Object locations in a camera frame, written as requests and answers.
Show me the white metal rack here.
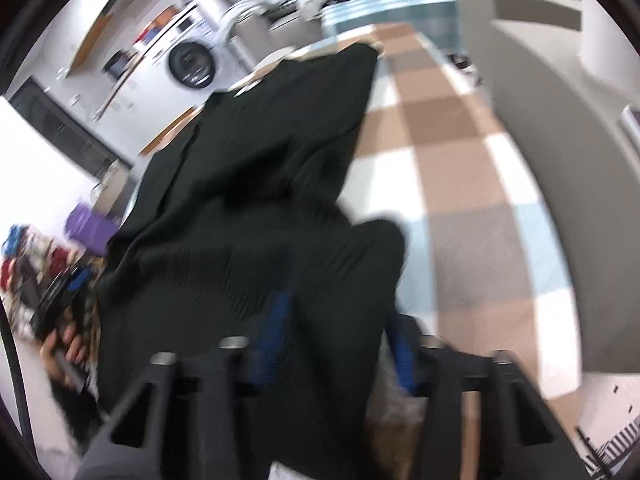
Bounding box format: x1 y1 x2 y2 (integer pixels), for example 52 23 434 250
217 0 331 43

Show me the white washing machine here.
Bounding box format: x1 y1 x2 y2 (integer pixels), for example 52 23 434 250
132 2 251 111

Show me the pile of colourful clothes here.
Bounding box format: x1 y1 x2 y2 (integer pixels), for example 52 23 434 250
0 224 76 341

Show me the checkered blanket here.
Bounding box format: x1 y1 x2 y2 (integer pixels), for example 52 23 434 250
227 0 583 480

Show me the grey sofa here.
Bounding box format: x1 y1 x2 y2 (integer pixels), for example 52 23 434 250
452 0 640 376

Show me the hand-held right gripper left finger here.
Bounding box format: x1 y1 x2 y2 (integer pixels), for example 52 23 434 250
103 290 293 466

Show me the person's left hand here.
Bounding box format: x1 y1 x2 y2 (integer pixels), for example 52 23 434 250
40 325 91 376

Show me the wooden wall shelf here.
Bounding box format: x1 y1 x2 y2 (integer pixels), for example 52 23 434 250
67 0 166 78

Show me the black knit garment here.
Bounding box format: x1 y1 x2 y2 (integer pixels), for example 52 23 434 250
95 42 407 480

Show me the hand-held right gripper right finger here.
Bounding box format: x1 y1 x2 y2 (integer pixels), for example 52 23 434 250
385 312 568 466

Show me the purple cloth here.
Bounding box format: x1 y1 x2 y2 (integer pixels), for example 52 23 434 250
64 203 121 256

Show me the black window frame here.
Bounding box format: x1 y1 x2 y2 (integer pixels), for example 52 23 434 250
7 76 133 176

